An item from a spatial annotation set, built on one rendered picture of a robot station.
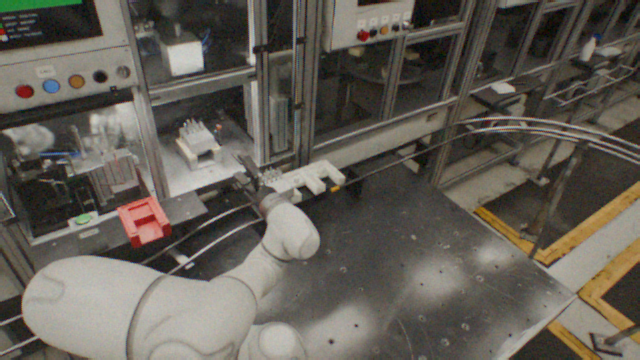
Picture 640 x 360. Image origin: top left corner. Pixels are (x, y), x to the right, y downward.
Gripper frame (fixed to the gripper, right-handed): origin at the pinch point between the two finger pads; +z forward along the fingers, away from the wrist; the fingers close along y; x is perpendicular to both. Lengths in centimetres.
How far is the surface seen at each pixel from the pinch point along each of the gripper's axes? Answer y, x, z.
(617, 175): -111, -315, -32
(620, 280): -111, -205, -85
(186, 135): -9.6, 4.1, 39.7
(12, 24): 47, 45, 18
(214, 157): -18.4, -3.5, 32.2
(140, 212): -17.3, 30.9, 14.4
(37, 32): 44, 41, 18
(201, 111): -16, -12, 64
